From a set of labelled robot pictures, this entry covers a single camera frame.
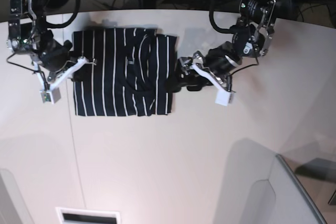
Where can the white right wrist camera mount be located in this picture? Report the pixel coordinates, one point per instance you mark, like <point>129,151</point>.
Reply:
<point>50,91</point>

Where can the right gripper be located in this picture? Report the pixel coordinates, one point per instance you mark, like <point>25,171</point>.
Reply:
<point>55,57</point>

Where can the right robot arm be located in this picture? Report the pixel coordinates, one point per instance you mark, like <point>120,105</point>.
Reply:
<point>29,32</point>

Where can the white slotted tray front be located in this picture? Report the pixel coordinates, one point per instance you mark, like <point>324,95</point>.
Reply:
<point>71,215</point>

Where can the white panel right front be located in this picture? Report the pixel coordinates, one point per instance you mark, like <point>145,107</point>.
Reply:
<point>258,186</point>

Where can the white panel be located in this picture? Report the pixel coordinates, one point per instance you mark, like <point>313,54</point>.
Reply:
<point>13,206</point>
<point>258,186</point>

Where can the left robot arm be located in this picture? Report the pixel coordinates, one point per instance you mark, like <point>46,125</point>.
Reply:
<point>251,37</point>

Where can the navy white striped t-shirt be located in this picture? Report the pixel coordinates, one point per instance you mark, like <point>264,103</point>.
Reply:
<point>129,75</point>

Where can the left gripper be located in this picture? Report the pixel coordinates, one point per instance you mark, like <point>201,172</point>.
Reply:
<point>220,60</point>

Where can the white panel left front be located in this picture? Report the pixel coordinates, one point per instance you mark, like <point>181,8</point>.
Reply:
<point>13,206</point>

